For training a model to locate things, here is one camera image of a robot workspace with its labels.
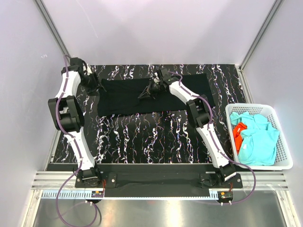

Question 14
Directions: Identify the right aluminium frame post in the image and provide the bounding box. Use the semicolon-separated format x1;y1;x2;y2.
239;0;284;71

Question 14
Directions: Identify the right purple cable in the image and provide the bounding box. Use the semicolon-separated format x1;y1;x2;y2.
165;70;256;205

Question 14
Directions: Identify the purple cable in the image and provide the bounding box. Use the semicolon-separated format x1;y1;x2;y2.
54;54;102;226
165;70;256;205

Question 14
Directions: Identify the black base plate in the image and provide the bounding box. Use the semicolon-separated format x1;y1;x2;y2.
75;163;243;197

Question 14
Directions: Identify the connector board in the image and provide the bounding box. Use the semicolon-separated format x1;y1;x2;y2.
219;191;233;200
91;191;104;198

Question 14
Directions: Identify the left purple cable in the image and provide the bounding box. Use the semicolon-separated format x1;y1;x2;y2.
54;54;102;226

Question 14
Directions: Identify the teal t shirt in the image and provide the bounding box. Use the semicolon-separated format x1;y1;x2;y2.
230;112;280;166

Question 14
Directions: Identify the black marbled table mat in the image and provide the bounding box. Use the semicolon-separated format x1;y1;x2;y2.
76;64;246;164

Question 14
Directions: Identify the aluminium frame post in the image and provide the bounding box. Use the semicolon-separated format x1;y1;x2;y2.
33;0;71;63
239;0;284;71

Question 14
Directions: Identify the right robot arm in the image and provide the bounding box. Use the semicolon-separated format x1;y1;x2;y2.
138;68;237;185

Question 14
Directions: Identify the orange t shirt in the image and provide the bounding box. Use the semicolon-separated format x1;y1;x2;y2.
232;122;247;154

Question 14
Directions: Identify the black t shirt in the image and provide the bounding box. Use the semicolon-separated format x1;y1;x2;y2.
97;72;216;117

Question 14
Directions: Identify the white slotted cable duct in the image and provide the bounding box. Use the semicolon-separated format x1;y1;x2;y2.
42;189;218;201

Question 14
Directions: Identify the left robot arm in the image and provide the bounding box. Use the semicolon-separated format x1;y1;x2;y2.
48;56;104;187

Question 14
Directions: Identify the left aluminium frame post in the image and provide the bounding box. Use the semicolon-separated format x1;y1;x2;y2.
33;0;71;63

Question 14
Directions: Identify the right connector board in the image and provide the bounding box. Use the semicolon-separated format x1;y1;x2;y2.
219;191;233;200

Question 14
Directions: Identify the left connector board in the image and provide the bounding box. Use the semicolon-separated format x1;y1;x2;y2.
91;191;104;198

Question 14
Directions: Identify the white plastic laundry basket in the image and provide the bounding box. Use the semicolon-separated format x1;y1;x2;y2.
225;103;293;170

